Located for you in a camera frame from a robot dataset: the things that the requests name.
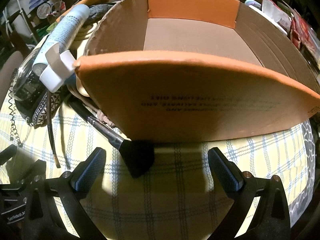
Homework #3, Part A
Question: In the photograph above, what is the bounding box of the black spiral hair tie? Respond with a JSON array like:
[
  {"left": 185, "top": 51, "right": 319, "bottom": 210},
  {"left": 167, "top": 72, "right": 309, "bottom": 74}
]
[{"left": 7, "top": 87, "right": 23, "bottom": 148}]

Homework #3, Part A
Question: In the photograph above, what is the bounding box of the black makeup brush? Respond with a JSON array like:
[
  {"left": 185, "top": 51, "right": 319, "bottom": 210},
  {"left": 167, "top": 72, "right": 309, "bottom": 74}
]
[{"left": 68, "top": 97, "right": 155, "bottom": 178}]

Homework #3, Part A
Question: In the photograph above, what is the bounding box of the thin brown stick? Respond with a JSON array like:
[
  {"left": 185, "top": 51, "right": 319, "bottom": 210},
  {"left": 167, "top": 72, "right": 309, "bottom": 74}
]
[{"left": 47, "top": 91, "right": 61, "bottom": 168}]

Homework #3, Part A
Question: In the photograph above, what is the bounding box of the glass jar with black lid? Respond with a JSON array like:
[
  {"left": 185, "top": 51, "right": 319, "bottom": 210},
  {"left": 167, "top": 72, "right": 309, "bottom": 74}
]
[{"left": 13, "top": 48, "right": 45, "bottom": 103}]

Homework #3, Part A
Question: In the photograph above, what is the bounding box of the cream wooden hairbrush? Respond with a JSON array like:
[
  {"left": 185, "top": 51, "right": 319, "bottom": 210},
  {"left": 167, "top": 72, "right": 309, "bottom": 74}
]
[{"left": 71, "top": 22, "right": 98, "bottom": 97}]

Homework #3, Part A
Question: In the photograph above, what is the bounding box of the grey stone pattern table mat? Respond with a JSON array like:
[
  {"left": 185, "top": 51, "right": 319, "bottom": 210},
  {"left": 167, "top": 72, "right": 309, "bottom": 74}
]
[{"left": 286, "top": 120, "right": 317, "bottom": 225}]

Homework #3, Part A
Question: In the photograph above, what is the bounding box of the yellow plaid tablecloth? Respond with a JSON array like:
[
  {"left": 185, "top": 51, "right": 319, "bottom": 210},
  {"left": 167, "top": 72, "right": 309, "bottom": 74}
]
[{"left": 1, "top": 101, "right": 302, "bottom": 239}]

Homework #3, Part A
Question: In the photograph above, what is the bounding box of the white blue spray can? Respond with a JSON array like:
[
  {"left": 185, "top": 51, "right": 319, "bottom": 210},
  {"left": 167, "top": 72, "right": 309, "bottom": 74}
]
[{"left": 32, "top": 4, "right": 90, "bottom": 93}]

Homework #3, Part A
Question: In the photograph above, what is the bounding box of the orange cardboard box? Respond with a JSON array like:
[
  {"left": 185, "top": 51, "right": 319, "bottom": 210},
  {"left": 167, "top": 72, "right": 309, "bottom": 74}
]
[{"left": 75, "top": 0, "right": 319, "bottom": 142}]

